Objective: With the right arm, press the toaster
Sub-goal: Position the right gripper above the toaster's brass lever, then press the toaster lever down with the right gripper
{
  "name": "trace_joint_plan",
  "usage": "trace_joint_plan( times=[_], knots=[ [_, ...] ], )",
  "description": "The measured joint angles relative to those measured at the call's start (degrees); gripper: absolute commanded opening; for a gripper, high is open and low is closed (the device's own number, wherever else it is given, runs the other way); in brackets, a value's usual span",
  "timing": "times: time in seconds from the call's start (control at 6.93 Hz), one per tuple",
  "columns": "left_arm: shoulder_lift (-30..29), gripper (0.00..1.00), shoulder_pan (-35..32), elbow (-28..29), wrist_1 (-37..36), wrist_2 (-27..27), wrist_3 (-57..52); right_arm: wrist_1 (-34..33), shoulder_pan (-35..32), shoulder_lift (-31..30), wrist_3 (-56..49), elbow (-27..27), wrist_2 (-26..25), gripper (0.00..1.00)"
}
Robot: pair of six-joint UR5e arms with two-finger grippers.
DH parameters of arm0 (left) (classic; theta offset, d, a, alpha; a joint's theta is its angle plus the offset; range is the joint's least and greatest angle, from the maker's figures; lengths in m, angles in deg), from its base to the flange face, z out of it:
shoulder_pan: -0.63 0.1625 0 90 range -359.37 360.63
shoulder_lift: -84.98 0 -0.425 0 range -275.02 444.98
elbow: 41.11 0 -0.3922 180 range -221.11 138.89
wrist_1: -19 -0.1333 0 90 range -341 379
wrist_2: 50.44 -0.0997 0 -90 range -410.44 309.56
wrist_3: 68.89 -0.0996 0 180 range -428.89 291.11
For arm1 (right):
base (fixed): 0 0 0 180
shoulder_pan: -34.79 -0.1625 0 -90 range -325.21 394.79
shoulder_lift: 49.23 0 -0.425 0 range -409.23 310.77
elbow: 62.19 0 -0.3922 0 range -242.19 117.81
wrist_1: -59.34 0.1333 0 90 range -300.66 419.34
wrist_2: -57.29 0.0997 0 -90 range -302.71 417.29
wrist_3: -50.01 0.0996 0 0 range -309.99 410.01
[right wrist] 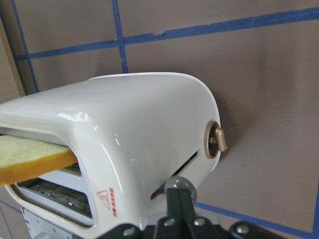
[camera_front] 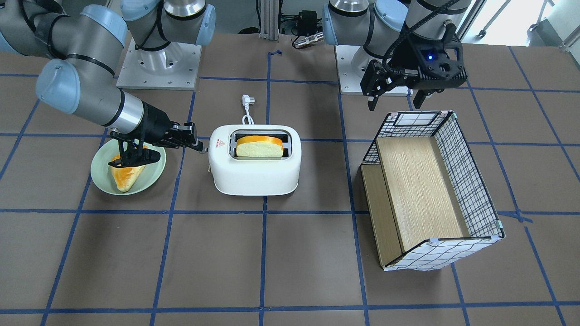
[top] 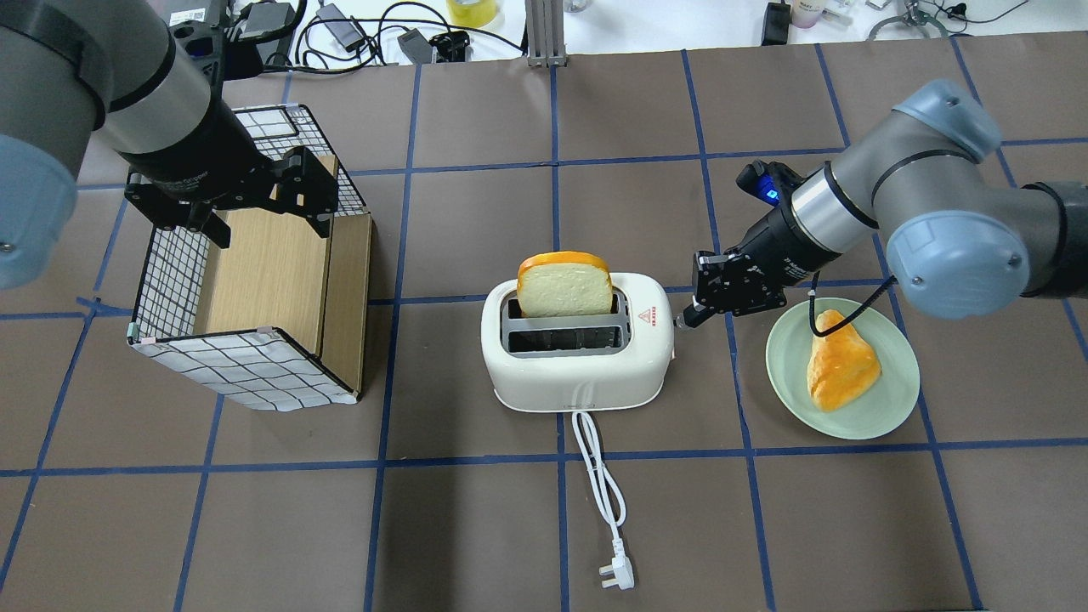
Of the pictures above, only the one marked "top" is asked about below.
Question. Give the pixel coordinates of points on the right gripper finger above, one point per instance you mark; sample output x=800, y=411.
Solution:
x=693, y=316

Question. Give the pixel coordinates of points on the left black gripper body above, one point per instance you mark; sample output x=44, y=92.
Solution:
x=197, y=155

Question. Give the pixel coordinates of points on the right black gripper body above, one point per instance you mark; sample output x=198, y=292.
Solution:
x=772, y=235

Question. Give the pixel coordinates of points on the white two-slot toaster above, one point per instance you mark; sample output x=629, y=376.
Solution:
x=579, y=363

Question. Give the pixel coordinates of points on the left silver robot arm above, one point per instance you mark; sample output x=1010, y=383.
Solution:
x=153, y=90

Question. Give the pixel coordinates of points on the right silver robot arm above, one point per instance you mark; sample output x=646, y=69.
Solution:
x=957, y=246

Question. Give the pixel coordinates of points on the golden triangular pastry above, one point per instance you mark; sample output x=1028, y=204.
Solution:
x=842, y=367

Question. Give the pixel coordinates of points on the toast bread slice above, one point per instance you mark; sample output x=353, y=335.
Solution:
x=564, y=283

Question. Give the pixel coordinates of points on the light green plate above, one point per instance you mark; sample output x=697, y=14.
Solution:
x=876, y=412

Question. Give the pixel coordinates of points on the black power adapter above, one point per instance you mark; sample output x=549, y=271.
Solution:
x=776, y=24

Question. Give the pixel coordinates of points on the yellow tape roll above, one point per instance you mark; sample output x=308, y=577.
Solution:
x=472, y=13

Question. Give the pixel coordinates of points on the wire basket with wooden shelf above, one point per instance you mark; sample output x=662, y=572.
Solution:
x=277, y=320

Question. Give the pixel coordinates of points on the aluminium frame post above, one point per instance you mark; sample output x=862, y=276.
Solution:
x=544, y=32

